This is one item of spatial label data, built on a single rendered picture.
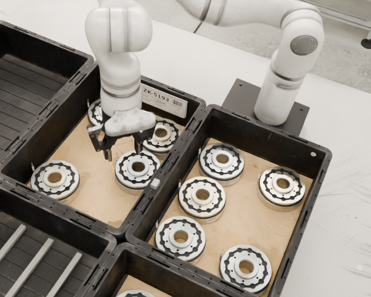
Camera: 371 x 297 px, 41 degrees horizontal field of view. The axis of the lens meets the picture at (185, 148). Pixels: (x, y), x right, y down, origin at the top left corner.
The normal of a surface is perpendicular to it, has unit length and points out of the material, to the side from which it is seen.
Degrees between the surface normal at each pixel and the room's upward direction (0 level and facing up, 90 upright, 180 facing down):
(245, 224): 0
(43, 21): 0
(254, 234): 0
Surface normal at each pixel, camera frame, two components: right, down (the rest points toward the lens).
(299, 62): -0.02, 0.84
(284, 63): -0.29, 0.76
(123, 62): 0.28, -0.53
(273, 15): 0.26, 0.81
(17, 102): 0.07, -0.62
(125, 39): 0.11, 0.61
